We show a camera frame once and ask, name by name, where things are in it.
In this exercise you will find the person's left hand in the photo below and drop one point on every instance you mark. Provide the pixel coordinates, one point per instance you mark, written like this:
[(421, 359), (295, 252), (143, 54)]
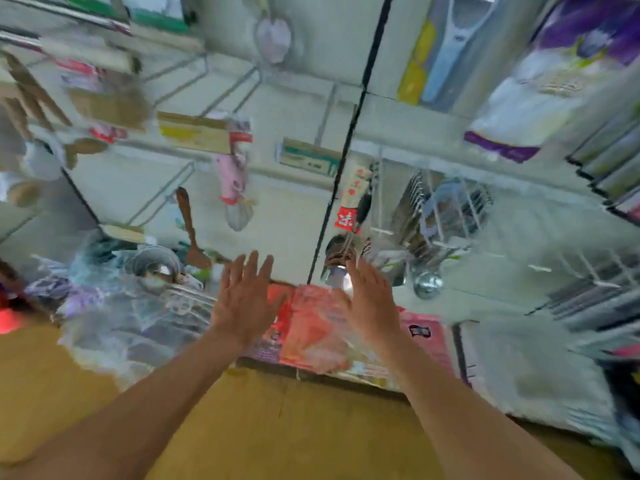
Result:
[(245, 300)]

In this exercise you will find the person's right hand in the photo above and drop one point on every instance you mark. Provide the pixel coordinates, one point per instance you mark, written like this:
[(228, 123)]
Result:
[(372, 305)]

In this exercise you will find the person's right forearm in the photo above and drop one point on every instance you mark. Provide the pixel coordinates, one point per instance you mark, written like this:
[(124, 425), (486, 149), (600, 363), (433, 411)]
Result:
[(470, 415)]

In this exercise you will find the person's left forearm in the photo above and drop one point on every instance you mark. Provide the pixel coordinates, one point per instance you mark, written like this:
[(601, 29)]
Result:
[(130, 415)]

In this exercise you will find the hanging steel ladle packets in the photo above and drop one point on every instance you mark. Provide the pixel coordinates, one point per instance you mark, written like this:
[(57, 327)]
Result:
[(428, 284)]

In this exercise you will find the pink printed packets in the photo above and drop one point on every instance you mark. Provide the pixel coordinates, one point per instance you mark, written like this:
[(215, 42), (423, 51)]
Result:
[(428, 340)]

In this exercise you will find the red plastic wrapped packets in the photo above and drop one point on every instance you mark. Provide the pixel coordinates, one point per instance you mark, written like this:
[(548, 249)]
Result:
[(310, 333)]

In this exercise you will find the dark wooden spatula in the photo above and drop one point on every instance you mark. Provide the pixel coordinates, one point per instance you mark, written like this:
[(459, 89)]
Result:
[(190, 235)]

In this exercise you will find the large steel strainer ladle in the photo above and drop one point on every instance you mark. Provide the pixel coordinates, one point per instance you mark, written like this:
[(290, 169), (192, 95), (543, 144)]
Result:
[(155, 263)]

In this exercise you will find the red white packet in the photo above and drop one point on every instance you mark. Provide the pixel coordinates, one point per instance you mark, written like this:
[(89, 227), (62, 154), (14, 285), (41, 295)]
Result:
[(352, 197)]

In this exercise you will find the pile of plastic wrapped utensils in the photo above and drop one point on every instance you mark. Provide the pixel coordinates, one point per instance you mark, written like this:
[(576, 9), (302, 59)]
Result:
[(110, 315)]

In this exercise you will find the white price label holder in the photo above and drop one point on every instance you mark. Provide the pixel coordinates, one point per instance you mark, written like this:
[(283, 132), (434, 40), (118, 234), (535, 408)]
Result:
[(308, 156)]

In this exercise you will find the row of scissors packets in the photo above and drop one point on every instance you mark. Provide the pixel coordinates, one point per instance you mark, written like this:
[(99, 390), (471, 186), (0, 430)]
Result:
[(600, 295)]

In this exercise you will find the pink green broom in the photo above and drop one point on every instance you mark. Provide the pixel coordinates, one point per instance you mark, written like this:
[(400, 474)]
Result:
[(8, 317)]

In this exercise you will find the blue yellow peeler packet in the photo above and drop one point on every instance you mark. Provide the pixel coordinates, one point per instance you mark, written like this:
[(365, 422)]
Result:
[(450, 50)]

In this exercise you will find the row of hanging flat packets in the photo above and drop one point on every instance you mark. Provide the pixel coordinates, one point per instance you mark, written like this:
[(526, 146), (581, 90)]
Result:
[(612, 165)]

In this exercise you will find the white purple bag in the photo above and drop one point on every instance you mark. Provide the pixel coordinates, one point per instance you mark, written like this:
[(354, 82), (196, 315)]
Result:
[(555, 80)]

